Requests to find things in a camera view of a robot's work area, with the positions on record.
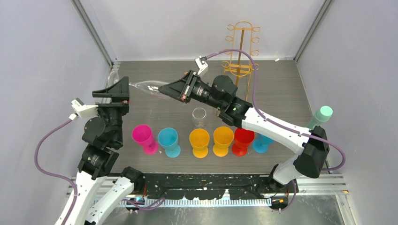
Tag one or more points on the red plastic wine glass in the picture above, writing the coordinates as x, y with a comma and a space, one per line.
242, 140

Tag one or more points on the pink plastic wine glass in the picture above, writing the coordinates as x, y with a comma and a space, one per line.
143, 136

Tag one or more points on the clear wine glass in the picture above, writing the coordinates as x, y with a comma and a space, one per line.
199, 116
150, 87

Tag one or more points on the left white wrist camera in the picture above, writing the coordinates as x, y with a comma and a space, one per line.
81, 110

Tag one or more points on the yellow wine glass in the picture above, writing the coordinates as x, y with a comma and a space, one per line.
199, 140
223, 137

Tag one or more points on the mint green bottle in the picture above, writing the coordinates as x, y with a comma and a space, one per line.
322, 115

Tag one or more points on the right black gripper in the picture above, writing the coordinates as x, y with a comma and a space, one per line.
182, 89

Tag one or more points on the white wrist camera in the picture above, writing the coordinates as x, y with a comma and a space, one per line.
81, 110
201, 63

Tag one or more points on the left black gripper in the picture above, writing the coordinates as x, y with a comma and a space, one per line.
120, 92

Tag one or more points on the blue wine glass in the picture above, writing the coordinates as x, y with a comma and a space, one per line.
261, 143
168, 139

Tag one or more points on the clear wine glass front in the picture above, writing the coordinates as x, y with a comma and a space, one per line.
199, 116

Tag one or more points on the yellow wine glass front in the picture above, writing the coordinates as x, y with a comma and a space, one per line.
223, 137

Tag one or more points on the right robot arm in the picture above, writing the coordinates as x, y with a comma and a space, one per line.
309, 146

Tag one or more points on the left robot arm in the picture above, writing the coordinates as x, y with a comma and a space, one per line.
103, 135

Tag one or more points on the gold wine glass rack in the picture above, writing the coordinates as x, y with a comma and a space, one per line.
242, 37

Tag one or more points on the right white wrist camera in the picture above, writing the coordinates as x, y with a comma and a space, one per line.
201, 63

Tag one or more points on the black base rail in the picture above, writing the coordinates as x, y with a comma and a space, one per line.
221, 190

